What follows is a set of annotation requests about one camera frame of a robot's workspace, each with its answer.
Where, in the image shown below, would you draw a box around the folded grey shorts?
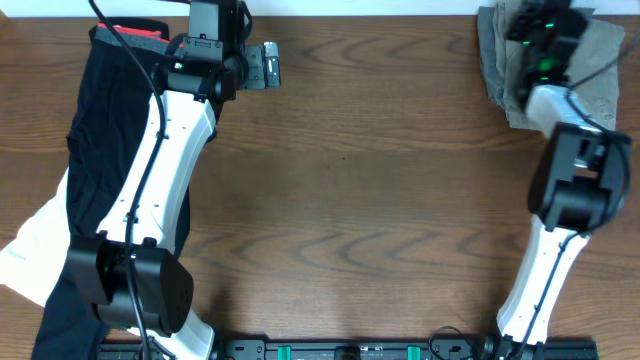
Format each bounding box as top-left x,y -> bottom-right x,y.
477,5 -> 506,108

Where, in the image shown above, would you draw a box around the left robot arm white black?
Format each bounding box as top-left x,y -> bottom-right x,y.
67,38 -> 281,359

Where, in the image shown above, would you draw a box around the black pants red waistband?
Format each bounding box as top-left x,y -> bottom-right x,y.
30,16 -> 219,360

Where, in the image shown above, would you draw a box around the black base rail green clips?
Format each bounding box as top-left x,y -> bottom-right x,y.
209,332 -> 599,360

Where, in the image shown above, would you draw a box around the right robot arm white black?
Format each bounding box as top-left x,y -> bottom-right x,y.
476,1 -> 631,359

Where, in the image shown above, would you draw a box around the white cloth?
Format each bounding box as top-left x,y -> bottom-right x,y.
1,169 -> 71,307

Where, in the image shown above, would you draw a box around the khaki green shorts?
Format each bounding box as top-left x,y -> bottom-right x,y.
496,0 -> 625,130

